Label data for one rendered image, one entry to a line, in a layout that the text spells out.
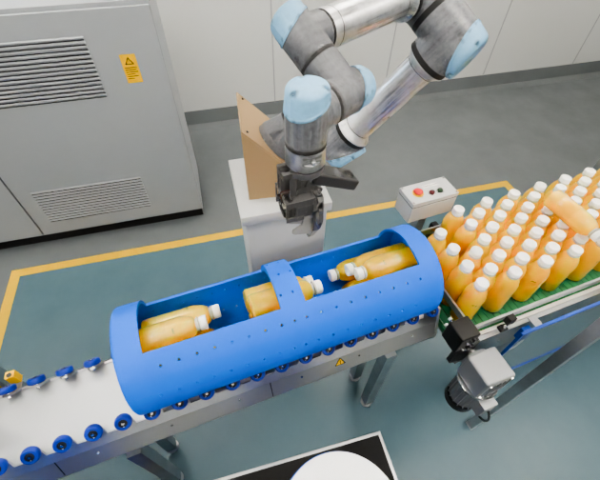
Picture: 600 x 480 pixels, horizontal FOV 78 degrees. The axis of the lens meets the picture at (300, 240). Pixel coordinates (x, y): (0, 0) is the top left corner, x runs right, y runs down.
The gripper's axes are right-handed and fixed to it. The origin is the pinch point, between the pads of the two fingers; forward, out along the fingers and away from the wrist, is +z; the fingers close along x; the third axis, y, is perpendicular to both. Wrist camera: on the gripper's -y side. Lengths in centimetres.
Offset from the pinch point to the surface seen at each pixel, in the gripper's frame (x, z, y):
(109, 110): -159, 47, 54
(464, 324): 19, 41, -45
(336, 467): 41, 37, 9
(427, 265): 7.3, 19.3, -32.6
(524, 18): -246, 72, -327
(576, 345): 36, 45, -77
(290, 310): 7.3, 19.4, 7.8
